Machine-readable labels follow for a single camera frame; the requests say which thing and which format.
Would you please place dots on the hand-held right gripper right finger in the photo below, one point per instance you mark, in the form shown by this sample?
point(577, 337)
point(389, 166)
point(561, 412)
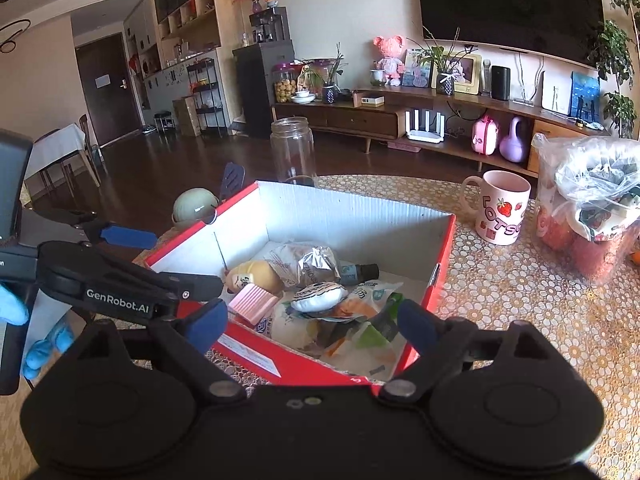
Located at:
point(417, 325)

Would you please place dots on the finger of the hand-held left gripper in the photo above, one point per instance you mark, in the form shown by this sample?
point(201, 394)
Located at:
point(200, 287)
point(125, 236)

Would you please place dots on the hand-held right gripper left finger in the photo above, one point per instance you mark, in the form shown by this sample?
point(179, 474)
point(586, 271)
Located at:
point(207, 325)

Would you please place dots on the pink ribbed block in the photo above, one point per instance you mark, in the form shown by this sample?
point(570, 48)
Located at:
point(252, 302)

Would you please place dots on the yellow hot dog toy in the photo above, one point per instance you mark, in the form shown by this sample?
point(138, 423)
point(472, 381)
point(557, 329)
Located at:
point(255, 275)

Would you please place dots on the white orange printed plastic bag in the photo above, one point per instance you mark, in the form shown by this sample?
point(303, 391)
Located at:
point(360, 330)

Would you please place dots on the dark bottle with blue label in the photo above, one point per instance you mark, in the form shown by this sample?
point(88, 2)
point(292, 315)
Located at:
point(357, 272)

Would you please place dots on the white black patterned pouch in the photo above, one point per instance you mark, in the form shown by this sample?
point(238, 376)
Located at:
point(320, 296)

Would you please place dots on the red silver snack packet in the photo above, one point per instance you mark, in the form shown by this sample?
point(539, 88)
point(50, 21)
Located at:
point(310, 260)

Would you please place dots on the red cardboard box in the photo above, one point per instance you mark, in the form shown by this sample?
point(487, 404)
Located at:
point(360, 215)

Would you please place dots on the lace covered desktop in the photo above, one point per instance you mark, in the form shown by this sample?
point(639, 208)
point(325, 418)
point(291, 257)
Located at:
point(500, 300)

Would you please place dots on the person's left hand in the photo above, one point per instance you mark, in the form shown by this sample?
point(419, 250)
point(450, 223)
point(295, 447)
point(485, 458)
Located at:
point(47, 347)

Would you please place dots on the grey green round gadget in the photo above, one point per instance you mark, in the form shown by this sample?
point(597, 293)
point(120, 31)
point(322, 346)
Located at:
point(195, 205)

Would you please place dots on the wooden chair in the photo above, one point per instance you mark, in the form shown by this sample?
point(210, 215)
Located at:
point(90, 150)

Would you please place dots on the dark grey slotted paddle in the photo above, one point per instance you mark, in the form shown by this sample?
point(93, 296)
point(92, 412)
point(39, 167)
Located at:
point(231, 180)

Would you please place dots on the dining table with white cloth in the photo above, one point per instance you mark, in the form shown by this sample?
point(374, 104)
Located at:
point(55, 145)

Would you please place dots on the black stool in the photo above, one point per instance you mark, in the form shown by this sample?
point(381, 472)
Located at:
point(163, 121)

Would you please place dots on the brown cardboard carton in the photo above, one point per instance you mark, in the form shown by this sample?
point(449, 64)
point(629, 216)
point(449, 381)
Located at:
point(186, 116)

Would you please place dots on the pink strawberry print mug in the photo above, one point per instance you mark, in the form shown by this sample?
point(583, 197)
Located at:
point(500, 210)

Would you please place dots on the brown door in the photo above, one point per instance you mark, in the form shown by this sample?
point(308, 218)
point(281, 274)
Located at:
point(107, 90)

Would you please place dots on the black shelving rack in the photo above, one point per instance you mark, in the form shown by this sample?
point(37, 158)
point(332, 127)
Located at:
point(205, 100)

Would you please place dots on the clear glass jar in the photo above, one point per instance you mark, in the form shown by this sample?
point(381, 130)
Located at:
point(292, 150)

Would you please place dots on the white antenna router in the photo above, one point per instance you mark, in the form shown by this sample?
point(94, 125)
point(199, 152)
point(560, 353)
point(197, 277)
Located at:
point(425, 127)

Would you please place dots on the black cabinet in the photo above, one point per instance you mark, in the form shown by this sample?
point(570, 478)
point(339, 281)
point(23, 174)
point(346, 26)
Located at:
point(262, 90)

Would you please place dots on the pink toy suitcase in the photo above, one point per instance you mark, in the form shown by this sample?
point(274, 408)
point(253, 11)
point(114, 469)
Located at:
point(485, 135)

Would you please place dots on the purple swan shaped toy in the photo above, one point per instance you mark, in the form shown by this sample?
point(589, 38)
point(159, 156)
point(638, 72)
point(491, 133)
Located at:
point(513, 145)

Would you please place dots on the wooden tv cabinet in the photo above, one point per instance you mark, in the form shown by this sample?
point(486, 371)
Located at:
point(360, 120)

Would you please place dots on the clear plastic bag with red balls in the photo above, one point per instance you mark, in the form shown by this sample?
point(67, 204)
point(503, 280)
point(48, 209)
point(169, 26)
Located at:
point(590, 200)

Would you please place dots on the white bowl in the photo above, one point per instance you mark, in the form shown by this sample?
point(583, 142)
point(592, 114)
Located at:
point(303, 97)

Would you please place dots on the pink lidded nut jar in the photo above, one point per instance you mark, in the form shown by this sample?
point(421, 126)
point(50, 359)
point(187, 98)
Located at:
point(285, 85)

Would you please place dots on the row of small oranges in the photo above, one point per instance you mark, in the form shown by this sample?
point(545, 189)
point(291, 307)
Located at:
point(635, 258)

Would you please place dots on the small beige box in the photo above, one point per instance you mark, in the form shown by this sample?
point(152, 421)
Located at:
point(369, 99)

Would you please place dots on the leafy plant in dark vase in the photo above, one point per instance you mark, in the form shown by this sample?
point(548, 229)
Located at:
point(327, 85)

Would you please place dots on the grass plant in striped pot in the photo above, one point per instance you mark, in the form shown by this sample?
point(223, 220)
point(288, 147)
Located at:
point(445, 80)

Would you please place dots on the black coffee machine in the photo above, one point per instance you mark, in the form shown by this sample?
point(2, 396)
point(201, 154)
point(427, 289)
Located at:
point(270, 27)

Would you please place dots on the pastel picture card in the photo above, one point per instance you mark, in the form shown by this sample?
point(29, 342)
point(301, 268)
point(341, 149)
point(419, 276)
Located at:
point(416, 69)

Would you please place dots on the black speaker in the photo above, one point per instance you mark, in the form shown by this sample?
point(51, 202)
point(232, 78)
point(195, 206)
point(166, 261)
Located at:
point(500, 82)

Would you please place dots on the pink doll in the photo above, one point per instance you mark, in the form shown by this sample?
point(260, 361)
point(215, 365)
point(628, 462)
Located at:
point(389, 60)

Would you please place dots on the white flat panel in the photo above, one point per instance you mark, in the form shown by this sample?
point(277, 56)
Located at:
point(556, 92)

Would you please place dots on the blue picture box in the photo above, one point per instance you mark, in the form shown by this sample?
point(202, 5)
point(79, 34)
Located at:
point(585, 95)

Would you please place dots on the tall potted tree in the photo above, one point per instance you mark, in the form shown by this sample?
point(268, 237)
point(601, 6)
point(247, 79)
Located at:
point(617, 60)

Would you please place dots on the wooden wall cabinets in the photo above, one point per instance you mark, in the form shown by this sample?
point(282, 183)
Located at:
point(185, 10)

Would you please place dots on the yellow photo frame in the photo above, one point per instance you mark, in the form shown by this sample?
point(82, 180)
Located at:
point(470, 72)

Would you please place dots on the black wall television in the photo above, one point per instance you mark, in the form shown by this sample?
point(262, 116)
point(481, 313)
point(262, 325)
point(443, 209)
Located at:
point(510, 5)

